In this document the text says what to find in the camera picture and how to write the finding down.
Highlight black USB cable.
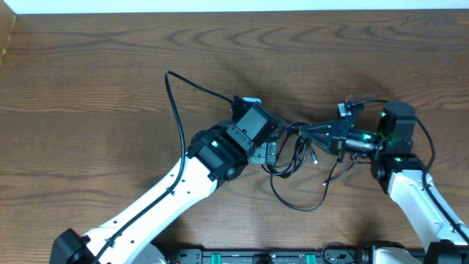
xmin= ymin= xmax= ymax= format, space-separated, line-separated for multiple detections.
xmin=260 ymin=120 xmax=358 ymax=213

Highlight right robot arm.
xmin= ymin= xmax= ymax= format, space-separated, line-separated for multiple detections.
xmin=299 ymin=100 xmax=468 ymax=263

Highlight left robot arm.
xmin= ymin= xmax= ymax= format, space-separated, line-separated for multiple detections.
xmin=49 ymin=97 xmax=284 ymax=263

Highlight cardboard panel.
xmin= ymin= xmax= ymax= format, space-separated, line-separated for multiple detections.
xmin=0 ymin=0 xmax=17 ymax=65

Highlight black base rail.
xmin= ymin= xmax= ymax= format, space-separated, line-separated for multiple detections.
xmin=146 ymin=240 xmax=429 ymax=264

